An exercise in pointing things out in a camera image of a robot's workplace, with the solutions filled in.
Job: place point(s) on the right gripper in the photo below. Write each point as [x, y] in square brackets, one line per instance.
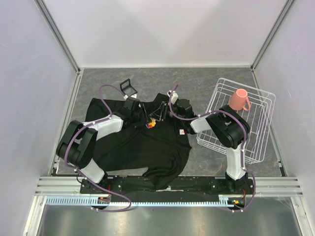
[157, 115]

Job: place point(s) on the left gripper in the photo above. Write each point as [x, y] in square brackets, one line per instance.
[143, 108]

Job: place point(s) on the black polo shirt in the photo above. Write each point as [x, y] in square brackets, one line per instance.
[163, 150]

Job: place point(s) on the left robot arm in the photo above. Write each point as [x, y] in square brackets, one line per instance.
[78, 142]

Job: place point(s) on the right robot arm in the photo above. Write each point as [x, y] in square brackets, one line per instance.
[230, 129]

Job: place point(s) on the black phone stand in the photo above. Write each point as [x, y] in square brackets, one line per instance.
[127, 88]

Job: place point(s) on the pink mug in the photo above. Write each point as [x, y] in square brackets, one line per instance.
[240, 100]

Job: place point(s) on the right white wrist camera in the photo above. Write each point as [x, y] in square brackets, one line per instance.
[173, 96]

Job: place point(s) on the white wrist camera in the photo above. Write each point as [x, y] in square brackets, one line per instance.
[173, 96]
[130, 96]

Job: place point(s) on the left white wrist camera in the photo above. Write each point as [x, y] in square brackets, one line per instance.
[130, 96]

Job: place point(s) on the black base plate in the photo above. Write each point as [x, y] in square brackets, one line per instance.
[181, 188]

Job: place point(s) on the white wire basket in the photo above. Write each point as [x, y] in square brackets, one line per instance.
[258, 117]

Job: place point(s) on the slotted cable duct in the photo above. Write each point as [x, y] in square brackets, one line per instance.
[96, 201]

